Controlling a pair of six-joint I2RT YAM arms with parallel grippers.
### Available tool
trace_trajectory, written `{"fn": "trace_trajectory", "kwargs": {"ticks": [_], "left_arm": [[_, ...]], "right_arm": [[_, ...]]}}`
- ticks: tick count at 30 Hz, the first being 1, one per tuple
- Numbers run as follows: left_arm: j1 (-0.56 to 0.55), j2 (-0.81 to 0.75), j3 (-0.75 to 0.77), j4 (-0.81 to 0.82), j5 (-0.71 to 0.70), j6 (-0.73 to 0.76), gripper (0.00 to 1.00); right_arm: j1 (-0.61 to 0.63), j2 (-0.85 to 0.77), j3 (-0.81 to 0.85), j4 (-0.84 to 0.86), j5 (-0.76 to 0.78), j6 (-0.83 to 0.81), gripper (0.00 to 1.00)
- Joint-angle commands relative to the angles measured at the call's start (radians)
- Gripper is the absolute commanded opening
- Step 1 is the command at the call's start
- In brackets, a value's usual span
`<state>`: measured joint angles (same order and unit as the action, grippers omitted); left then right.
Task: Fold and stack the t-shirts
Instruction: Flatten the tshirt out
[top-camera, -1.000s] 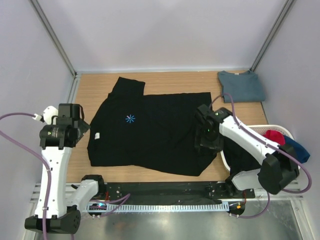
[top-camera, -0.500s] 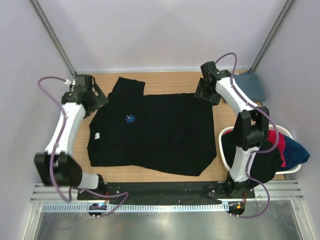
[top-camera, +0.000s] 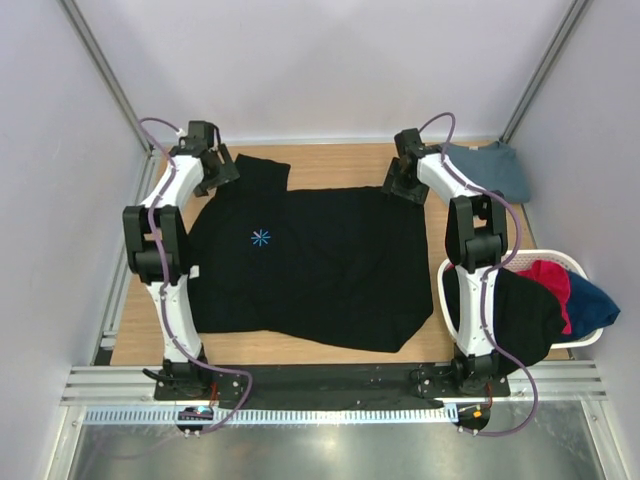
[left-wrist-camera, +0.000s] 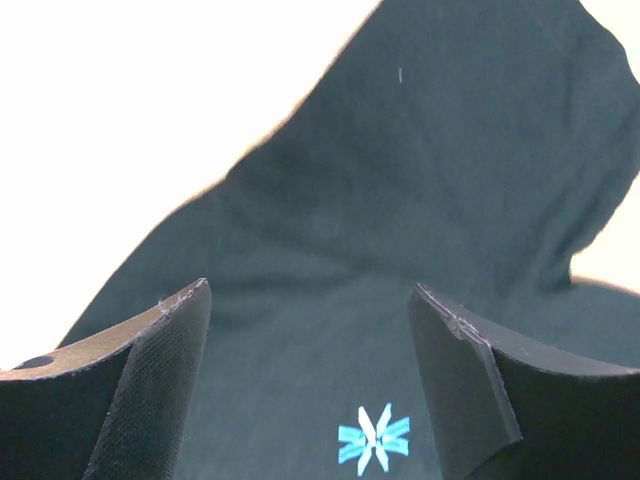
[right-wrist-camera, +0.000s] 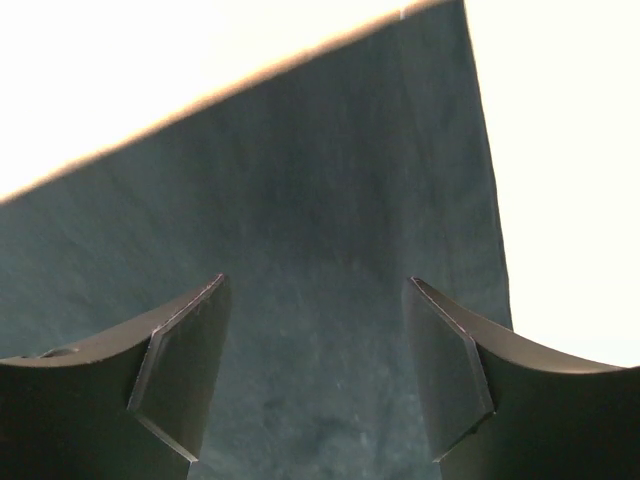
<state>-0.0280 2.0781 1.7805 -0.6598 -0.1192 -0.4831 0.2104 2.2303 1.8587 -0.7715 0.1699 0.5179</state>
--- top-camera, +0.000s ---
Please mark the black t-shirt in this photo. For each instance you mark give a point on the black t-shirt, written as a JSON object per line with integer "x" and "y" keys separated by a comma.
{"x": 345, "y": 267}

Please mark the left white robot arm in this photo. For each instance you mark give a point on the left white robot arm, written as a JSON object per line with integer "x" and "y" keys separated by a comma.
{"x": 158, "y": 252}

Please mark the white laundry basket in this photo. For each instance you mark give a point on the white laundry basket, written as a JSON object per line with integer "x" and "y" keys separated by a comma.
{"x": 524, "y": 260}

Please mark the navy garment in basket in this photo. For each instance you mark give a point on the navy garment in basket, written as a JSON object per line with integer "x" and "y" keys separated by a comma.
{"x": 589, "y": 308}

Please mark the black garment in basket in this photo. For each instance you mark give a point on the black garment in basket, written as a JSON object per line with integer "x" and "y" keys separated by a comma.
{"x": 527, "y": 318}

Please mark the aluminium corner post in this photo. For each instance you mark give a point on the aluminium corner post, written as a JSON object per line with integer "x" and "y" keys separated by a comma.
{"x": 569, "y": 23}
{"x": 83, "y": 31}

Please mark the left aluminium corner post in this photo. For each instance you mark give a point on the left aluminium corner post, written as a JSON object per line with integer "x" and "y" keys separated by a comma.
{"x": 83, "y": 31}

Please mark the white slotted cable duct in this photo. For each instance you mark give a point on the white slotted cable duct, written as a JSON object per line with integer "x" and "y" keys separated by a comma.
{"x": 200, "y": 415}

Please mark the red garment in basket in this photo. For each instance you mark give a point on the red garment in basket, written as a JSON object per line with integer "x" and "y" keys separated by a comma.
{"x": 555, "y": 279}

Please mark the right aluminium corner post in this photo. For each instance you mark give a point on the right aluminium corner post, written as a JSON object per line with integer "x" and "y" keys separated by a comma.
{"x": 569, "y": 23}

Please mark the folded teal t-shirt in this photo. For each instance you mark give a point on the folded teal t-shirt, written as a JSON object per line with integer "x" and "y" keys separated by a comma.
{"x": 495, "y": 167}

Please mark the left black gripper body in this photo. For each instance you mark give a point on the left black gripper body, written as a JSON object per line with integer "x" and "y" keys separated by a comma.
{"x": 224, "y": 172}

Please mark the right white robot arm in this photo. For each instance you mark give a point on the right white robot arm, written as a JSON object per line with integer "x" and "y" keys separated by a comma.
{"x": 475, "y": 243}

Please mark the aluminium front rail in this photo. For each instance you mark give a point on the aluminium front rail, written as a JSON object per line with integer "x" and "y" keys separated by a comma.
{"x": 546, "y": 381}

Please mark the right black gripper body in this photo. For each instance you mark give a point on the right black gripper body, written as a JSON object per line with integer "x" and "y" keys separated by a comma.
{"x": 404, "y": 185}

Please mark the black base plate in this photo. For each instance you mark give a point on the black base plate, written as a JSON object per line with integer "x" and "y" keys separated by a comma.
{"x": 324, "y": 387}

